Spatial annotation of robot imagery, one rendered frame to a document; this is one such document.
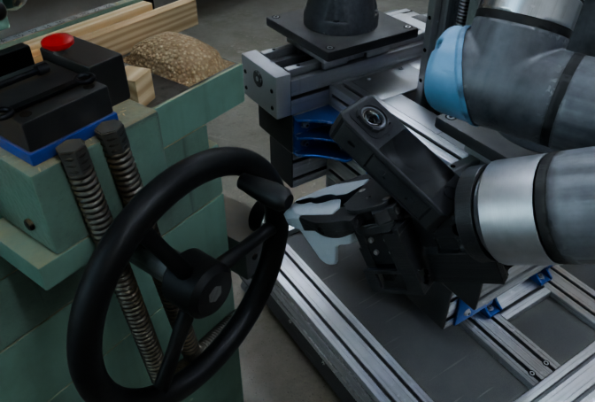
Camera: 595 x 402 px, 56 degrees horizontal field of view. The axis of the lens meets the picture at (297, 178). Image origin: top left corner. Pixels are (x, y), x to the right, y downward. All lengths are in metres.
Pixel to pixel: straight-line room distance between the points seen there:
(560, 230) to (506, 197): 0.04
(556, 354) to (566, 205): 1.03
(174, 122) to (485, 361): 0.87
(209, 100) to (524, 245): 0.49
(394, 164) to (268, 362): 1.14
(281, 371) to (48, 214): 1.05
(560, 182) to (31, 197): 0.41
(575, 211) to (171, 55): 0.55
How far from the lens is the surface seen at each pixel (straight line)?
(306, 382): 1.48
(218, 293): 0.57
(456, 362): 1.30
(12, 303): 0.69
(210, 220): 0.86
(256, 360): 1.52
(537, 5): 0.46
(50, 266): 0.56
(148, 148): 0.57
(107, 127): 0.53
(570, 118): 0.45
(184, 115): 0.74
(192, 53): 0.77
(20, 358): 0.74
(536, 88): 0.45
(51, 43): 0.58
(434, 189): 0.42
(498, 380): 1.30
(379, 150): 0.42
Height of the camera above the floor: 1.23
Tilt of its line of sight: 36 degrees down
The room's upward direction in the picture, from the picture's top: straight up
